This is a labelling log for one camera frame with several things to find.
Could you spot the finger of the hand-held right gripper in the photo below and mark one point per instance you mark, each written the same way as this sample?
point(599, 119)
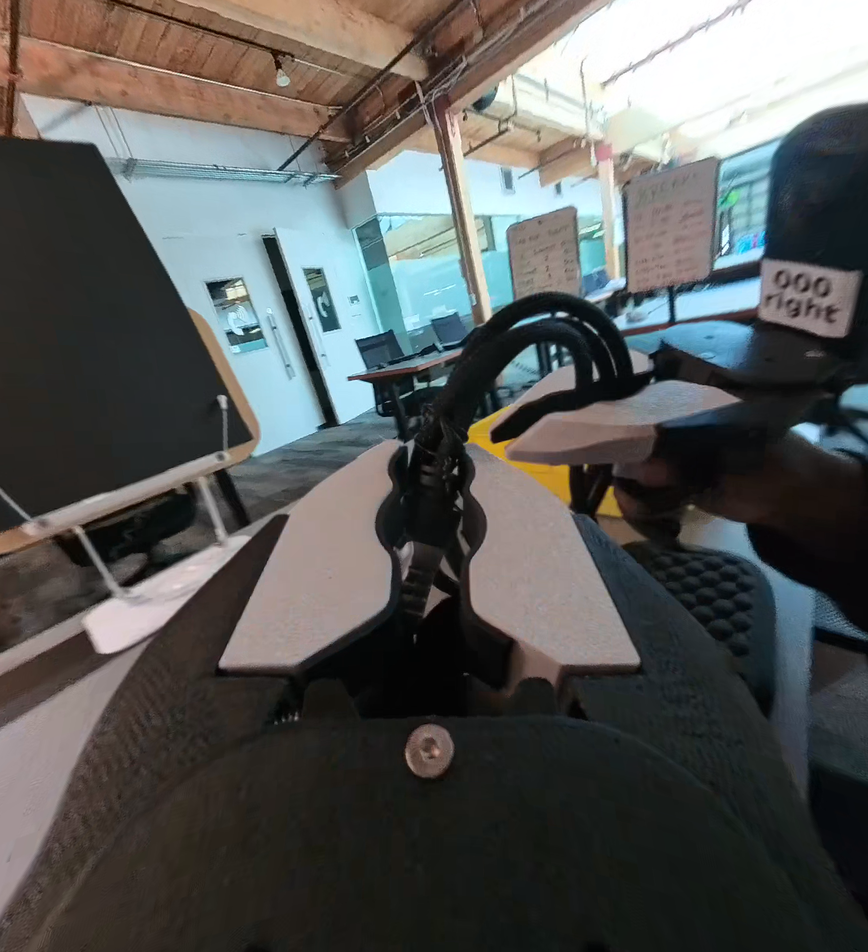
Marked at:
point(542, 390)
point(612, 428)

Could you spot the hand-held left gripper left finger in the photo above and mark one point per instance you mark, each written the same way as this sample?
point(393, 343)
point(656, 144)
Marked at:
point(315, 580)

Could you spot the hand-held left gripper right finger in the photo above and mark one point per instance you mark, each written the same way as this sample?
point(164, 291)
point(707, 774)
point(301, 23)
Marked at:
point(545, 580)

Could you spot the person's right hand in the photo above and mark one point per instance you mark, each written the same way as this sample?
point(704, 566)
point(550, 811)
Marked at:
point(739, 483)

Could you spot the yellow box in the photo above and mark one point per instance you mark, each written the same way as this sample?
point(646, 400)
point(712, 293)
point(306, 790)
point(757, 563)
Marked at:
point(493, 435)

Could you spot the black office chair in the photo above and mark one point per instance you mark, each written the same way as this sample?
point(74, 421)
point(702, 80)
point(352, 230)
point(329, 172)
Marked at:
point(449, 327)
point(382, 349)

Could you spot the handwritten cardboard sign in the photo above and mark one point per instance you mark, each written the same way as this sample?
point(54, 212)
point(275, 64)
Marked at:
point(672, 223)
point(545, 253)

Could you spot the red-brown office desk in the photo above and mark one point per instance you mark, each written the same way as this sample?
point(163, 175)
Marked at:
point(404, 364)

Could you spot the ceiling track lamp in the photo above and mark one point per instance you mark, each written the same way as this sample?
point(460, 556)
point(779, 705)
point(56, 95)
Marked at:
point(281, 74)

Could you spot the phone icon wall poster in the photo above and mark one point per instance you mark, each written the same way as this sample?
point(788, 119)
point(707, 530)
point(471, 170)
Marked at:
point(321, 297)

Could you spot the framed wall picture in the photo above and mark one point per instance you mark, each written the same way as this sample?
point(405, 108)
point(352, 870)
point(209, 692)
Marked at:
point(237, 316)

